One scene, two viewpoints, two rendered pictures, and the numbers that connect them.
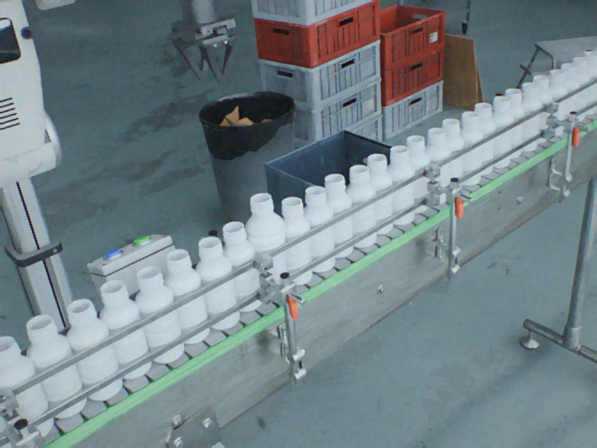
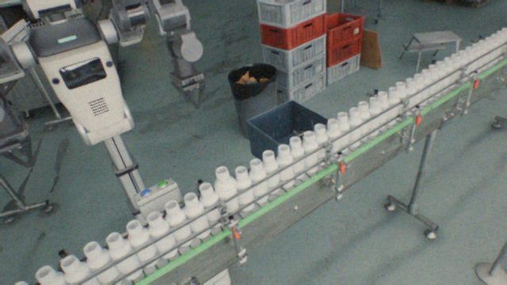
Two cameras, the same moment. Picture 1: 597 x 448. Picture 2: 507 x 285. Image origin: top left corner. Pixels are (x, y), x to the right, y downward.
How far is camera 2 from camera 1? 36 cm
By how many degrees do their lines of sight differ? 9
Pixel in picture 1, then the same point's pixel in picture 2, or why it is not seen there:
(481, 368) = (363, 219)
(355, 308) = (280, 219)
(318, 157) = (277, 115)
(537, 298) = (397, 180)
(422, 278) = (321, 199)
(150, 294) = (154, 228)
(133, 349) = (146, 255)
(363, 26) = (317, 27)
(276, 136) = (266, 89)
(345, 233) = (274, 182)
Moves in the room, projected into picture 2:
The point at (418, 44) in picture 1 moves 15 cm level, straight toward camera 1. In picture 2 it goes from (348, 35) to (347, 39)
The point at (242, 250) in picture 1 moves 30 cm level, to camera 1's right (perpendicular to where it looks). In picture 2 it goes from (210, 199) to (309, 196)
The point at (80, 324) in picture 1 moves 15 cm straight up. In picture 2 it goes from (112, 248) to (89, 210)
